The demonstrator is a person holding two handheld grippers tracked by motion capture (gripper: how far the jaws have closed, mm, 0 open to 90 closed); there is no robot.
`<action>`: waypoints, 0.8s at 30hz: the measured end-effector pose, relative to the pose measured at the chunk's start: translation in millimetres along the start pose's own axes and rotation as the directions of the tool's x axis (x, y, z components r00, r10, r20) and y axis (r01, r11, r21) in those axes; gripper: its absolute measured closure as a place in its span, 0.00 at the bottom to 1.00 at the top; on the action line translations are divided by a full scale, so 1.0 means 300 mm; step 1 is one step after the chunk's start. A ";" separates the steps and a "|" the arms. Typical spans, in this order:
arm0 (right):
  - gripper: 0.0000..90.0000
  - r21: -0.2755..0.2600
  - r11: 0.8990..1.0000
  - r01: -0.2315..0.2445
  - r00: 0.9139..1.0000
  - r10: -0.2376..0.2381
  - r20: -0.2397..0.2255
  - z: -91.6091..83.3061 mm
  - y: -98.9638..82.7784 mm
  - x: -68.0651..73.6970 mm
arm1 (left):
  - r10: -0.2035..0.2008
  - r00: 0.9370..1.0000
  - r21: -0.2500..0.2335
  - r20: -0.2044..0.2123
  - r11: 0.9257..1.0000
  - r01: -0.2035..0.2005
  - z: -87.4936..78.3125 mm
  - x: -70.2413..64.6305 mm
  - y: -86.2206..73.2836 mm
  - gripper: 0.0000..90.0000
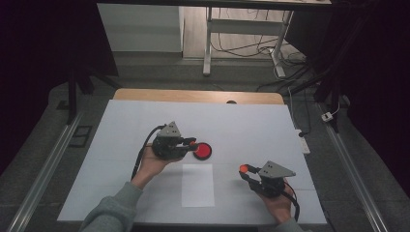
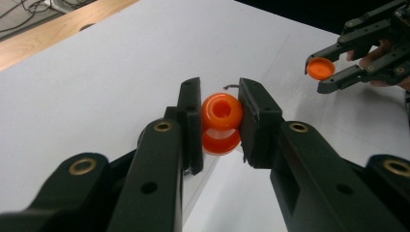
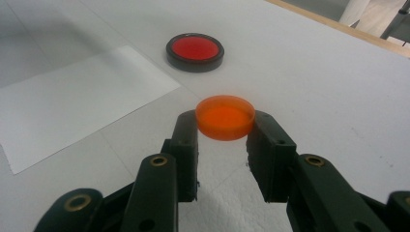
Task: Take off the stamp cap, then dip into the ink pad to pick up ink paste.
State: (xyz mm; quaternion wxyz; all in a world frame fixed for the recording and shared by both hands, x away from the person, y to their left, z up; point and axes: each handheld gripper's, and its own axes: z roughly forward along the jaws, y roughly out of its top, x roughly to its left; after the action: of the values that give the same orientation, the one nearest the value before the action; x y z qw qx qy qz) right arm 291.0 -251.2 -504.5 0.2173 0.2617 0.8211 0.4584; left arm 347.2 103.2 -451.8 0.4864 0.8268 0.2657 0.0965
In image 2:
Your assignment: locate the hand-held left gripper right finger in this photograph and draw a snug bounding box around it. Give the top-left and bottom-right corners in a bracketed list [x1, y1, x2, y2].
[237, 77, 409, 232]

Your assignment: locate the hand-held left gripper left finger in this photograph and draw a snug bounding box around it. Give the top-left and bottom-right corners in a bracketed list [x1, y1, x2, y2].
[106, 76, 205, 232]

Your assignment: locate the orange bottle cap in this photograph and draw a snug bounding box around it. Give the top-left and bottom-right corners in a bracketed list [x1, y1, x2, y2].
[306, 57, 337, 81]

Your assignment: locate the small orange bottle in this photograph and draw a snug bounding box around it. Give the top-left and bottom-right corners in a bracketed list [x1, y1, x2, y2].
[200, 92, 245, 157]

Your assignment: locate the wooden table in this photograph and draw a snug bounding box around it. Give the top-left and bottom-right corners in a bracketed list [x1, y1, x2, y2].
[0, 0, 140, 73]

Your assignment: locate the tangle of floor cables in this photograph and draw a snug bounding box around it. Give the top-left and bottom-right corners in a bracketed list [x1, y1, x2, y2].
[0, 0, 98, 35]

